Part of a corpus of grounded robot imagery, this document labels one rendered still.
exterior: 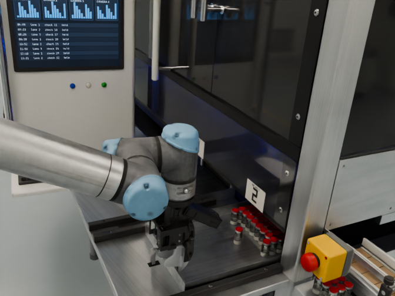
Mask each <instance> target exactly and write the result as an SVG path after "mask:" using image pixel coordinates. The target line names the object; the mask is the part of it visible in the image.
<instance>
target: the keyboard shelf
mask: <svg viewBox="0 0 395 296"><path fill-rule="evenodd" d="M11 190H12V197H14V198H15V197H24V196H33V195H38V194H46V193H55V192H60V191H69V189H65V188H63V187H59V186H54V185H52V184H48V183H44V182H43V183H34V184H24V185H19V184H18V175H17V174H13V173H11Z"/></svg>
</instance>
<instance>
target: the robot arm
mask: <svg viewBox="0 0 395 296"><path fill-rule="evenodd" d="M198 152H199V133H198V131H197V129H195V128H194V127H193V126H191V125H187V124H184V123H172V124H171V125H166V126H165V127H164V128H163V132H162V136H156V137H138V138H122V137H120V138H118V139H111V140H105V141H104V142H103V144H102V151H100V150H97V149H94V148H91V147H88V146H85V145H82V144H80V143H77V142H73V141H71V140H68V139H64V138H62V137H59V136H55V135H53V134H50V133H47V132H43V131H41V130H38V129H35V128H33V127H29V126H26V125H23V124H20V123H17V122H14V121H11V120H8V119H5V118H3V117H0V170H2V171H6V172H9V173H13V174H17V175H19V176H23V177H27V178H30V179H34V180H37V181H41V182H44V183H48V184H52V185H54V186H59V187H63V188H65V189H69V190H73V191H77V192H80V193H83V194H87V195H90V196H94V197H98V198H100V199H104V200H109V201H112V202H114V203H119V204H123V206H124V208H125V210H126V211H127V212H128V214H129V215H130V216H131V217H133V218H134V219H137V220H141V221H147V220H149V234H153V233H154V234H155V235H156V239H157V243H156V245H157V246H158V247H159V249H160V250H159V252H158V256H159V257H160V258H168V259H166V260H165V262H164V266H165V267H176V268H177V269H178V271H182V270H183V269H184V268H185V267H186V266H187V264H188V262H189V261H190V260H191V258H192V255H193V252H194V240H195V228H194V225H193V223H192V220H195V221H198V222H200V223H203V224H205V225H207V226H209V227H213V228H216V229H217V228H218V226H219V225H220V223H221V222H222V221H223V220H222V219H221V218H220V217H219V214H218V213H217V212H215V211H214V210H212V209H208V208H206V207H203V206H201V205H199V204H196V203H194V202H193V201H194V195H195V187H196V172H197V163H198ZM160 173H161V175H160ZM151 220H152V221H153V222H154V224H155V228H153V229H151Z"/></svg>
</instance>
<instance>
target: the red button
mask: <svg viewBox="0 0 395 296"><path fill-rule="evenodd" d="M300 263H301V266H302V268H303V269H304V270H305V271H307V272H312V271H316V270H317V268H318V262H317V258H316V257H315V256H314V255H313V254H312V253H306V254H303V255H302V256H301V258H300Z"/></svg>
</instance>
